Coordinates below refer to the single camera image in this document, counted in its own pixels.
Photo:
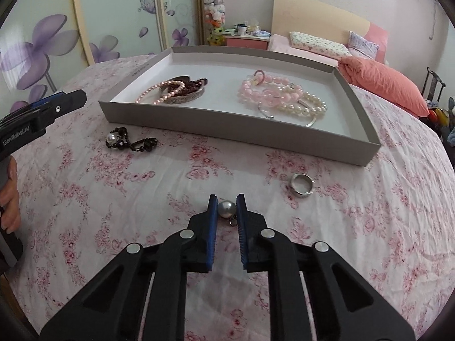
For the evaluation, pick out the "white mug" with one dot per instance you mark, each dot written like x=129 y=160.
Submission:
x=242 y=30

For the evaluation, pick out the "blue and white cloth item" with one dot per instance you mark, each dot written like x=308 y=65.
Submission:
x=261 y=33

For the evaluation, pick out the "clear tube of plush toys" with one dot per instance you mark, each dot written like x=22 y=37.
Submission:
x=215 y=10

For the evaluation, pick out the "wardrobe with purple flower doors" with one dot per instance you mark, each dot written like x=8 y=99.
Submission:
x=106 y=14

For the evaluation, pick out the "person's left hand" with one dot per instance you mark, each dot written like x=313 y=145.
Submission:
x=10 y=199

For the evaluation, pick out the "bed with pink sheet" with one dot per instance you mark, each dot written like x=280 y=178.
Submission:
x=280 y=48

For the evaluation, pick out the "pink and white nightstand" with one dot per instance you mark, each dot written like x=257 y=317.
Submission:
x=248 y=42

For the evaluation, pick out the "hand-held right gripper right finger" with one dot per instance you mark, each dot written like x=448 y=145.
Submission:
x=241 y=234

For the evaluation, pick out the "grey cardboard box tray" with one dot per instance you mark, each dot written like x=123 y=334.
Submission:
x=227 y=113

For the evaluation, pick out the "green box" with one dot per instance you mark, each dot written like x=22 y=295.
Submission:
x=230 y=32

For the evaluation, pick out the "pink floral tablecloth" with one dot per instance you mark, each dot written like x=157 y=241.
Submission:
x=142 y=202

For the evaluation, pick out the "dark wooden chair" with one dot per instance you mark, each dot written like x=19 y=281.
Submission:
x=433 y=81

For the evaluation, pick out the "thin silver bangle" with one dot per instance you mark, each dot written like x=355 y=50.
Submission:
x=309 y=123

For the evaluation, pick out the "wide silver cuff bangle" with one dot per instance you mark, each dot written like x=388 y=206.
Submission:
x=185 y=98

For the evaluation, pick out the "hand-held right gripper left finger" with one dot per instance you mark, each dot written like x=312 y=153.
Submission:
x=212 y=234

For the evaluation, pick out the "purple floral pillow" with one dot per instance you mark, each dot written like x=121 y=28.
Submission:
x=364 y=46

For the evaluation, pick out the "red and yellow bundle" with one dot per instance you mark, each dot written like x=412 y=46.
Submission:
x=438 y=116

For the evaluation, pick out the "beige and pink headboard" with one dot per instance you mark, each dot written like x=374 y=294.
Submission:
x=312 y=14

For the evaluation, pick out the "cream printed pillow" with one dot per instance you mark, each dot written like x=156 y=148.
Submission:
x=316 y=44

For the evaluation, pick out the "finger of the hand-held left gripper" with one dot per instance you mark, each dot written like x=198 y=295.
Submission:
x=71 y=101
x=46 y=101

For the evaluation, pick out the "grey pearl pendant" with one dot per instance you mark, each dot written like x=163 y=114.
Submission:
x=226 y=209

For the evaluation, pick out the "pink pearl strand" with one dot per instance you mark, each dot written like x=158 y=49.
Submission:
x=156 y=87

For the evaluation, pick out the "coral pink duvet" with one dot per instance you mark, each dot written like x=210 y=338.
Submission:
x=384 y=81

